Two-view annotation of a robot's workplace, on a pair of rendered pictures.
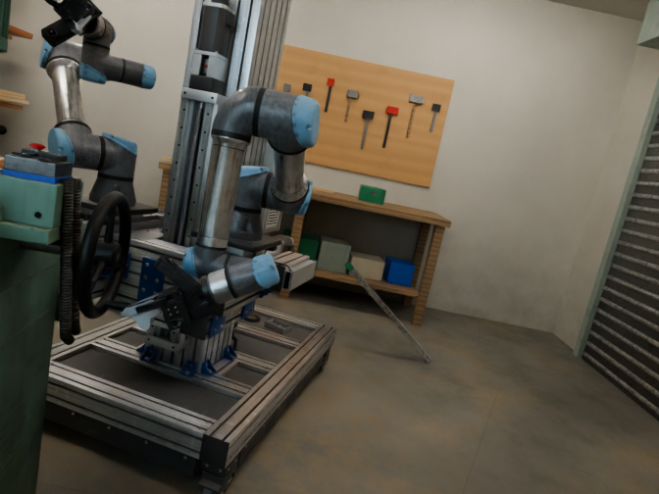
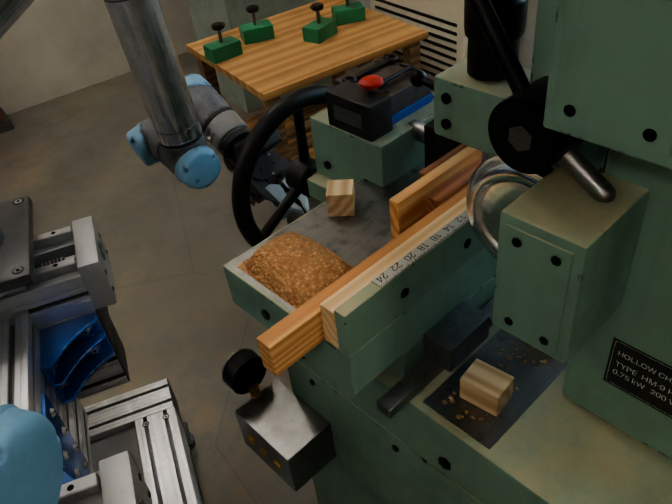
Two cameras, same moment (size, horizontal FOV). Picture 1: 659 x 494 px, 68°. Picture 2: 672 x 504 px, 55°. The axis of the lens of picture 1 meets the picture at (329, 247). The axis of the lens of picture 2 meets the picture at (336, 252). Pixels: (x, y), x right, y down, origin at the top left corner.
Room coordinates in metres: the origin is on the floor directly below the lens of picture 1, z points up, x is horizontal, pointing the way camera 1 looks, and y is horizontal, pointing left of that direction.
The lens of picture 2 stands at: (1.49, 1.26, 1.37)
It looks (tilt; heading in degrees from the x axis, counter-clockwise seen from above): 39 degrees down; 239
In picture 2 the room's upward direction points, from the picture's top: 7 degrees counter-clockwise
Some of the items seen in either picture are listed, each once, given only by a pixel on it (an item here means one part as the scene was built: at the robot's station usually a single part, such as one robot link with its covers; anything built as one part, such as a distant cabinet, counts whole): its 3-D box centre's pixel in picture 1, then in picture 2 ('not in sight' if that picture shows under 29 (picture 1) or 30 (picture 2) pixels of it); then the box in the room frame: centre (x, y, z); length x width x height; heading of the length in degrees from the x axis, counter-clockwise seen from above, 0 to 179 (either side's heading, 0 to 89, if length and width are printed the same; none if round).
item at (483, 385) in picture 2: not in sight; (486, 387); (1.16, 0.97, 0.82); 0.04 x 0.03 x 0.03; 104
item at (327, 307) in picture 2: not in sight; (512, 186); (0.99, 0.84, 0.92); 0.60 x 0.02 x 0.05; 8
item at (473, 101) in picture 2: not in sight; (504, 118); (1.02, 0.85, 1.03); 0.14 x 0.07 x 0.09; 98
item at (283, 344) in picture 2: not in sight; (472, 203); (1.04, 0.83, 0.92); 0.62 x 0.02 x 0.04; 8
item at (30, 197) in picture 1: (35, 197); (381, 139); (1.02, 0.63, 0.91); 0.15 x 0.14 x 0.09; 8
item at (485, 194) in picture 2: not in sight; (527, 217); (1.12, 0.97, 1.02); 0.12 x 0.03 x 0.12; 98
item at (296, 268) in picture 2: not in sight; (297, 261); (1.25, 0.77, 0.91); 0.12 x 0.09 x 0.03; 98
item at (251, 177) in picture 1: (249, 185); not in sight; (1.58, 0.29, 0.98); 0.13 x 0.12 x 0.14; 91
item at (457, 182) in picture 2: not in sight; (491, 171); (0.98, 0.80, 0.92); 0.23 x 0.02 x 0.04; 8
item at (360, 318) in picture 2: not in sight; (526, 190); (0.99, 0.86, 0.93); 0.60 x 0.02 x 0.06; 8
